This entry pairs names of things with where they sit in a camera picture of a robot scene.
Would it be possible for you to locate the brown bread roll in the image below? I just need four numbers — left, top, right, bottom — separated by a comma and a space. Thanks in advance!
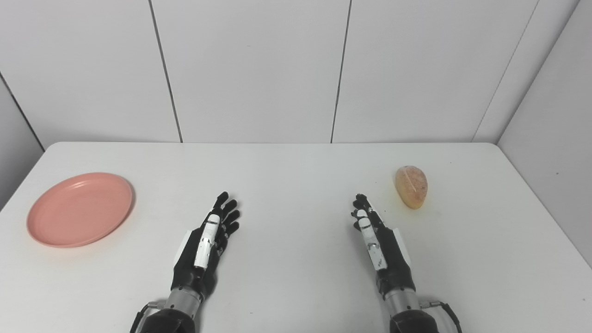
394, 166, 428, 210

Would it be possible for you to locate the pink round plate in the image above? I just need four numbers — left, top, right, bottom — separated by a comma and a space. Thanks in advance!
26, 173, 135, 248

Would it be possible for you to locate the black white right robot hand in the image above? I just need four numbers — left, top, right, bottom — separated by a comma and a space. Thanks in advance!
351, 193, 416, 299

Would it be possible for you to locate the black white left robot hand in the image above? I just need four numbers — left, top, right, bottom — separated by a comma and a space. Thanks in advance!
171, 191, 241, 299

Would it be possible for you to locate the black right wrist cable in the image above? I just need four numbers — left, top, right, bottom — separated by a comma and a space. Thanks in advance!
419, 300, 463, 333

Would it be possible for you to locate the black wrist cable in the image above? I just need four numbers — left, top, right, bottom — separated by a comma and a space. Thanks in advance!
419, 300, 463, 333
129, 300, 166, 333

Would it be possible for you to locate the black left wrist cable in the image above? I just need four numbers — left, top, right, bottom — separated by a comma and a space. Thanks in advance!
129, 300, 166, 333

